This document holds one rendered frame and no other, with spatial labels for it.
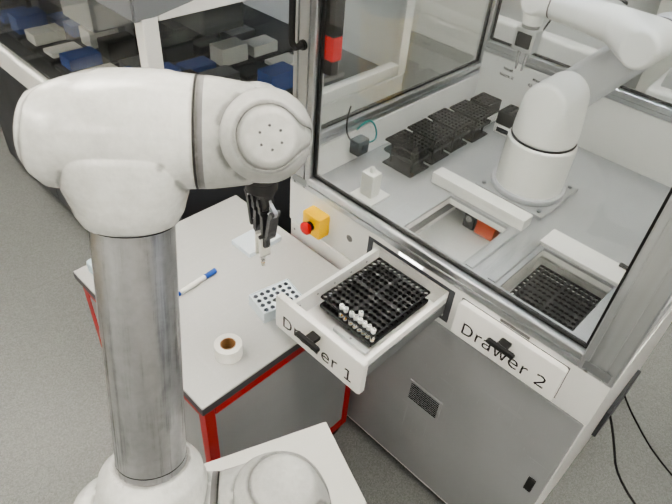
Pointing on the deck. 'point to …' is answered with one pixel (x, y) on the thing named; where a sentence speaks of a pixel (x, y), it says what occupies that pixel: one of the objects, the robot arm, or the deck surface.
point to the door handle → (294, 29)
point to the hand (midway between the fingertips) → (262, 243)
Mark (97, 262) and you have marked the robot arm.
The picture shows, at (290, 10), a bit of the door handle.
